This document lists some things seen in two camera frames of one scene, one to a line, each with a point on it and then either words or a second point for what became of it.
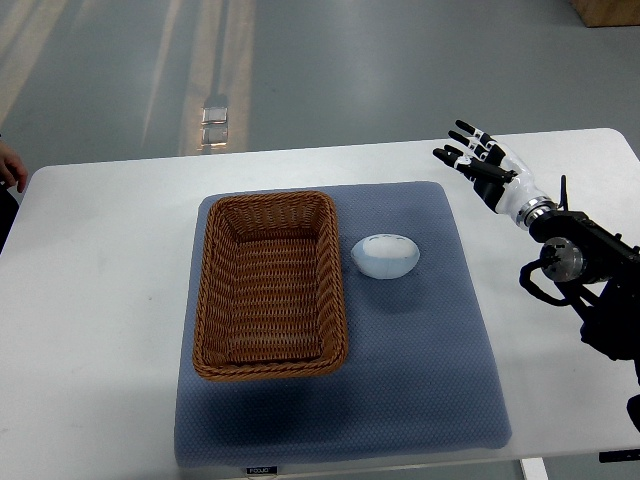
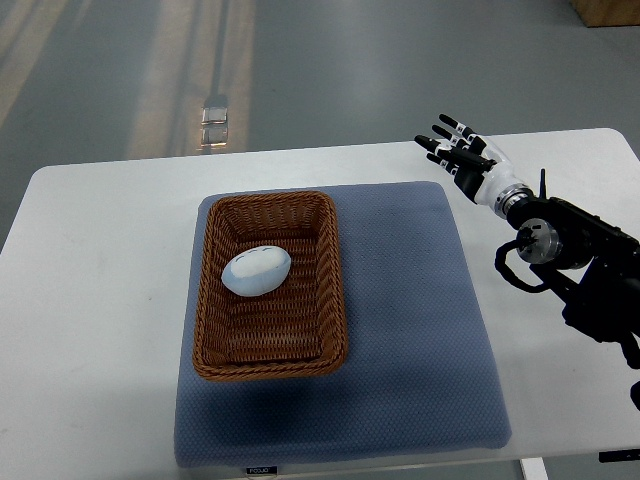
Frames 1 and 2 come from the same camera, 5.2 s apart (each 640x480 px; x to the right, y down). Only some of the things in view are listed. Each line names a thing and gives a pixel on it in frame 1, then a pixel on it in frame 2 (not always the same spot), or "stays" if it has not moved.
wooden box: [601, 13] stays
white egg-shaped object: [385, 256] -> [256, 270]
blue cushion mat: [418, 375] stays
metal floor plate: [214, 126] stays
